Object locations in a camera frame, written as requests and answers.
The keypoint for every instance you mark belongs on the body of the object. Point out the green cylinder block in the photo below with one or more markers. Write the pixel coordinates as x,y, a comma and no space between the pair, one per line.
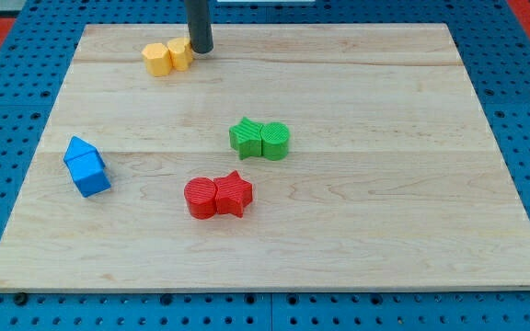
275,138

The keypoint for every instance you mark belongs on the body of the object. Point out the wooden board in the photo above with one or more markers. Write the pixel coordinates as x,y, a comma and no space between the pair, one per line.
393,180

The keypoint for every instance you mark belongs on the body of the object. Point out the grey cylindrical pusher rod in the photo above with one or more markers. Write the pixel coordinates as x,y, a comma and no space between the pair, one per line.
199,25

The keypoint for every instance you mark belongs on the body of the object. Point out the yellow hexagon block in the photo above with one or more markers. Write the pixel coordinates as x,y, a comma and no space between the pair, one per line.
157,59

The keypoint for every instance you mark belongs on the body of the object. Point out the red star block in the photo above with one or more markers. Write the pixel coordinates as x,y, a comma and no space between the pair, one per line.
233,194

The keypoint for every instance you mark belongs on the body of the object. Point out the green star block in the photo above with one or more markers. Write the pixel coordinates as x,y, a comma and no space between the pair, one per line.
245,138

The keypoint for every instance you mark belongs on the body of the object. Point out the red cylinder block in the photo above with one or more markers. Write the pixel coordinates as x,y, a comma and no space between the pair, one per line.
199,194

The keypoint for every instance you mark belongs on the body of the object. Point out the blue cube block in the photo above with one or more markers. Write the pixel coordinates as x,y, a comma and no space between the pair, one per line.
88,174

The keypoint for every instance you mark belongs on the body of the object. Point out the yellow heart block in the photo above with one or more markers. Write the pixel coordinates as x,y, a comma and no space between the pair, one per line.
180,53

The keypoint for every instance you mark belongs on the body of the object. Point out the blue triangle block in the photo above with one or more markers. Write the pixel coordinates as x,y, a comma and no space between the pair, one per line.
78,147

